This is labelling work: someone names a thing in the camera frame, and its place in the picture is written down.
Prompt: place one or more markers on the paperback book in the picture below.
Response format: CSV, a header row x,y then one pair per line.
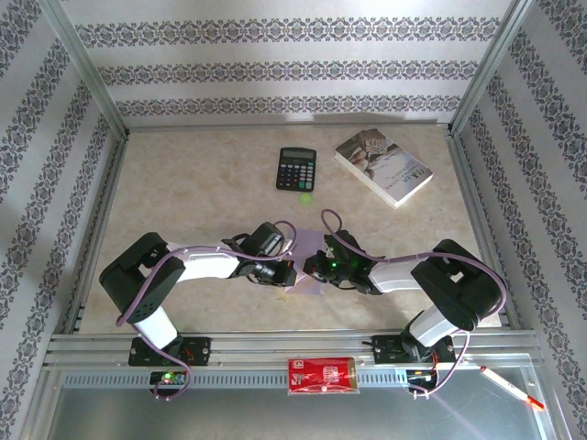
x,y
380,160

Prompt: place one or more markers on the controller board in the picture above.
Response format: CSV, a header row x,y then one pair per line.
x,y
167,378
419,377

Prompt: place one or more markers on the aluminium table edge rail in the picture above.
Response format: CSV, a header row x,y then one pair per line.
x,y
98,229
474,206
275,126

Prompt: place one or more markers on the purple paper sheet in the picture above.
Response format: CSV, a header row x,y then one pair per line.
x,y
307,243

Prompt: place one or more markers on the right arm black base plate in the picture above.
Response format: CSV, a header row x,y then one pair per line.
x,y
385,350

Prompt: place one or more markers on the green round disc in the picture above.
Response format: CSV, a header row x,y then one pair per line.
x,y
305,199

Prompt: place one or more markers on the black calculator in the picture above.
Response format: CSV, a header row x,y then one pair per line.
x,y
296,170

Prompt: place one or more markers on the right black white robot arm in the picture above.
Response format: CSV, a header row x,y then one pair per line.
x,y
394,277

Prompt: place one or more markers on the aluminium mounting rail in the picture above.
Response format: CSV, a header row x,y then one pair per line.
x,y
284,344

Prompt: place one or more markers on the red white pen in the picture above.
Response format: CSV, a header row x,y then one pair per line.
x,y
504,384

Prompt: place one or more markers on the left controller board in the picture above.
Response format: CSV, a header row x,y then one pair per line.
x,y
167,378

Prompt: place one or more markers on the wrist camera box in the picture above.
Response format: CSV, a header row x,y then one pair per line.
x,y
266,238
344,245

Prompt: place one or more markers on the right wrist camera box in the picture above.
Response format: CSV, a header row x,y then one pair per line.
x,y
344,245

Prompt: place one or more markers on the red packet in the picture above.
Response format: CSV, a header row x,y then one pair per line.
x,y
321,376

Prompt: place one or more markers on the right controller board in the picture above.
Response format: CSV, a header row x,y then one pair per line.
x,y
419,377

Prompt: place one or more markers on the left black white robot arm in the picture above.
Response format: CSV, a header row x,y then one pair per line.
x,y
206,266

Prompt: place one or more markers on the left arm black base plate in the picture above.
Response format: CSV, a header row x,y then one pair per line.
x,y
202,350

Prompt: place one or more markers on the aluminium frame post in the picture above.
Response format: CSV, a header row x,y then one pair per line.
x,y
490,64
84,64

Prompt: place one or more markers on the steel sheet tray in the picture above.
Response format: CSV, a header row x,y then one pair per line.
x,y
275,417

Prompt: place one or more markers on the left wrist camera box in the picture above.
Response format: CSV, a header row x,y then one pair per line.
x,y
266,238

